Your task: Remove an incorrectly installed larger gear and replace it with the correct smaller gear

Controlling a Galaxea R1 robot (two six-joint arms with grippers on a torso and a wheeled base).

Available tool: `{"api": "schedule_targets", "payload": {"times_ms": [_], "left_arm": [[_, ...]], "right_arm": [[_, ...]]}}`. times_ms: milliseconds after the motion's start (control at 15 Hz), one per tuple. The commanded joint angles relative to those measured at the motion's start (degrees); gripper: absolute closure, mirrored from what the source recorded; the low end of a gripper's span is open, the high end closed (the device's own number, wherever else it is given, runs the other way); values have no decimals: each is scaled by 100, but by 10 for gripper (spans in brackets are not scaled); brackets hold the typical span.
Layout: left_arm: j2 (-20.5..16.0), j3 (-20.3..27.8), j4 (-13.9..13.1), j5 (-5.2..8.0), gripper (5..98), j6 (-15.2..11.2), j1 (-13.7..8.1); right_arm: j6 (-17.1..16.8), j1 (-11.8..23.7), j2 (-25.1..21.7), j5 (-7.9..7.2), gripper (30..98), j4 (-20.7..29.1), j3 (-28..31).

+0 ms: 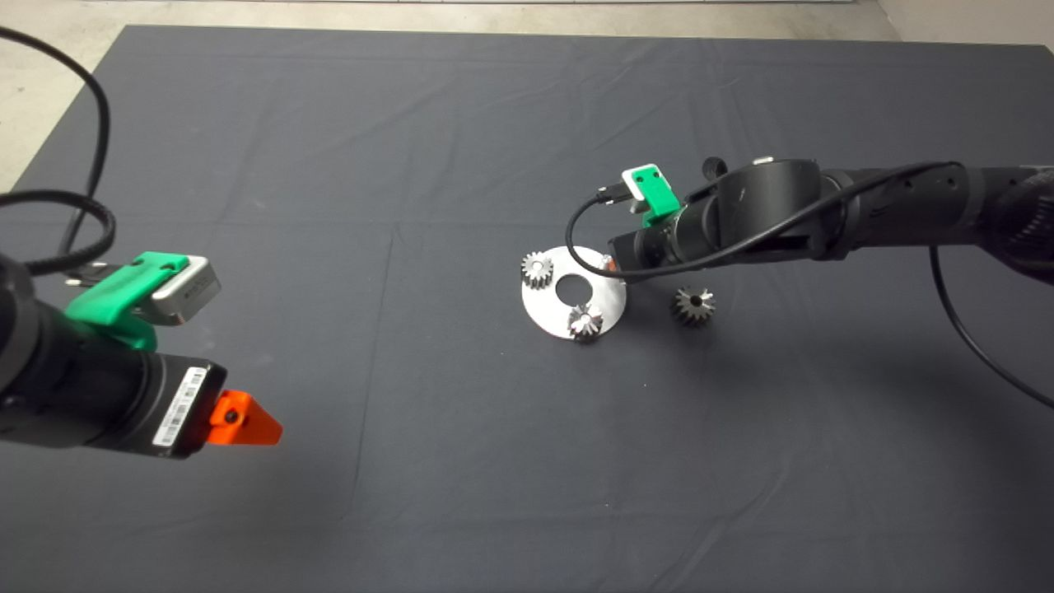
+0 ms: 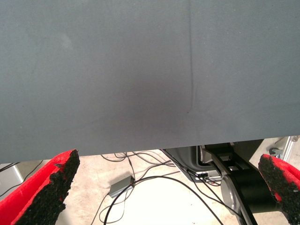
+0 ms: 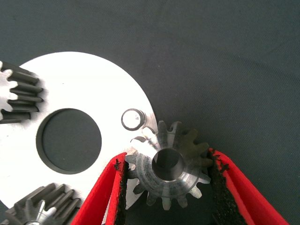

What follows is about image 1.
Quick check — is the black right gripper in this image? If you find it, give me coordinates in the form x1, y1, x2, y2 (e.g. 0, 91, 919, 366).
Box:
608, 206, 709, 282

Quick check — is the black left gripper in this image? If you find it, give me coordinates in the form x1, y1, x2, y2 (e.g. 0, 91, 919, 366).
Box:
136, 354, 283, 460

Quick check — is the large steel gear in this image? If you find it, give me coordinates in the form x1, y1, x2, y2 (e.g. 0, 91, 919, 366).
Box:
670, 286, 716, 328

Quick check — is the round metal plate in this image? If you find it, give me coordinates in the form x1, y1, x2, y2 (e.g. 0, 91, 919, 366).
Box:
520, 245, 628, 339

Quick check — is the green right camera mount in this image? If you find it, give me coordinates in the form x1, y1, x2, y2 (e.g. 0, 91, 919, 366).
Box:
623, 164, 683, 228

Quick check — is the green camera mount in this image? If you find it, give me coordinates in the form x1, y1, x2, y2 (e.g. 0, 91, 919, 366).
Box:
623, 164, 683, 228
64, 251, 190, 351

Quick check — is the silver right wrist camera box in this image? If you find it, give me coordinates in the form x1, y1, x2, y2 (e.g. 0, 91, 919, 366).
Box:
622, 165, 660, 213

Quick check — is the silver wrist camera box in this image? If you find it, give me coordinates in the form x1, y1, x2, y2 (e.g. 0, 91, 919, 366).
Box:
622, 165, 660, 213
148, 255, 222, 325

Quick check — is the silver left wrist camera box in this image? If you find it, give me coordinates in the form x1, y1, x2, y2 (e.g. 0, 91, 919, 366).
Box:
148, 255, 222, 325

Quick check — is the green left camera mount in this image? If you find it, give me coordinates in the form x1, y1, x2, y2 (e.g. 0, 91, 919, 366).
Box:
64, 251, 190, 351

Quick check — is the black left camera cable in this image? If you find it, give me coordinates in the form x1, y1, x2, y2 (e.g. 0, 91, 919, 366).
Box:
0, 27, 116, 285

